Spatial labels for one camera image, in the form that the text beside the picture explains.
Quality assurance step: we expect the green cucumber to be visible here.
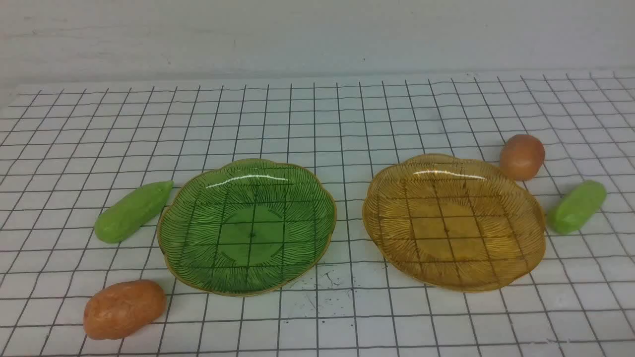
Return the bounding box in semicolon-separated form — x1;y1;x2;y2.
546;180;607;235
94;180;173;243

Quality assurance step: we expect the orange potato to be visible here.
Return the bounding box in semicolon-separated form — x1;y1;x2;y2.
499;134;546;181
82;280;167;340

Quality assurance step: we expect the green glass plate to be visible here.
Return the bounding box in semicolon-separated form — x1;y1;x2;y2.
157;158;337;297

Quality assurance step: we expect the amber glass plate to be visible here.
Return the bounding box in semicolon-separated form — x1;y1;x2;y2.
362;153;546;293

